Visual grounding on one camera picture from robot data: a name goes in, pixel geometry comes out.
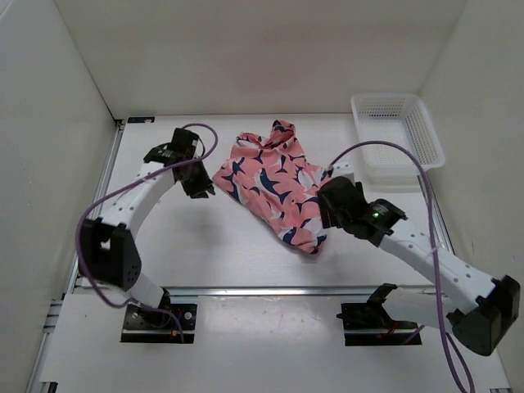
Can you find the aluminium left rail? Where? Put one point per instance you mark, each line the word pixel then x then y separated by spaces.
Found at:
pixel 100 191

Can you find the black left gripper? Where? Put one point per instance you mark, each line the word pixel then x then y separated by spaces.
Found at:
pixel 196 191

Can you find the blue corner label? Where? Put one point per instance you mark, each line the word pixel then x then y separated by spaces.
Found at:
pixel 141 119

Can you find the pink shark print shorts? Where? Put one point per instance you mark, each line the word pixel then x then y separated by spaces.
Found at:
pixel 273 179

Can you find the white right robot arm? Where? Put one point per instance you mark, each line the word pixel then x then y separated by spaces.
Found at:
pixel 476 308

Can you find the aluminium rail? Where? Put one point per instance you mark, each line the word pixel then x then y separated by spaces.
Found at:
pixel 100 191
pixel 271 291

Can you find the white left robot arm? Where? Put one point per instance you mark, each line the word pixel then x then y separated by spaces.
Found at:
pixel 106 248

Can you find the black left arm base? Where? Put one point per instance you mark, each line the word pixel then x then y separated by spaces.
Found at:
pixel 141 326

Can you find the white plastic basket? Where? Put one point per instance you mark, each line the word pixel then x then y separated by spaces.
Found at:
pixel 399 118

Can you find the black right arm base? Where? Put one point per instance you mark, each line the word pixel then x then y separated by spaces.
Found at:
pixel 368 324

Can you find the aluminium front rail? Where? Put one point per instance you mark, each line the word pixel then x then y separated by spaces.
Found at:
pixel 271 291

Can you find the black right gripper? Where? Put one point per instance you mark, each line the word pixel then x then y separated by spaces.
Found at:
pixel 327 217

